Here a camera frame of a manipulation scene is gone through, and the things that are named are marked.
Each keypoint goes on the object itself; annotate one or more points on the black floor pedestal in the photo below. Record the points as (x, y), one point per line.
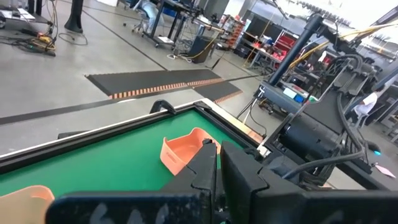
(74, 18)

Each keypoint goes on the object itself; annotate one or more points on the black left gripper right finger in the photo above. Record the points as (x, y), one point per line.
(242, 186)

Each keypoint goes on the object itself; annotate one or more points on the orange plastic bin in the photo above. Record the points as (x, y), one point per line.
(21, 205)
(180, 149)

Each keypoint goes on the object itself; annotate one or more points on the person on chair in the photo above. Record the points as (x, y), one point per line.
(152, 12)

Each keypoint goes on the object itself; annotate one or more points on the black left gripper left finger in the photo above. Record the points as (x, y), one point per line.
(192, 186)

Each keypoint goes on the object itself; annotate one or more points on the small black orange-edged floor mat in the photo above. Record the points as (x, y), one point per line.
(217, 90)

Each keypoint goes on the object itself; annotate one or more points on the black box on floor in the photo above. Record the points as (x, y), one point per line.
(200, 49)

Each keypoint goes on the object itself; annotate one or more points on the red storage bins rack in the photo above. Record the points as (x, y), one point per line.
(284, 46)

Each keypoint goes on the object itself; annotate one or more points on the black tubular stand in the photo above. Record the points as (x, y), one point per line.
(295, 49)

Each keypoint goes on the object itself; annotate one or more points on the parts shelf with small drawers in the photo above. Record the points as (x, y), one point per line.
(233, 31)

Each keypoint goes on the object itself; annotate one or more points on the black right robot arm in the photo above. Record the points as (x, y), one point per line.
(320, 115)

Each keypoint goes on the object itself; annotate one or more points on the seated person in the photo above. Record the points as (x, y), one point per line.
(367, 104)

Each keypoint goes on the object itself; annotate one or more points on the large black orange-edged floor mat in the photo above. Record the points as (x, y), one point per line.
(140, 82)

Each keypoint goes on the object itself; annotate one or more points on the gray equipment cart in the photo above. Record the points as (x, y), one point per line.
(280, 96)

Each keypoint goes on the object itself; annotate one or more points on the black clamp hook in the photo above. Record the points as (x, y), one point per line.
(161, 104)

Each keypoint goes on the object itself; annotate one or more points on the black workbench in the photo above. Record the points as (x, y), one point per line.
(174, 18)

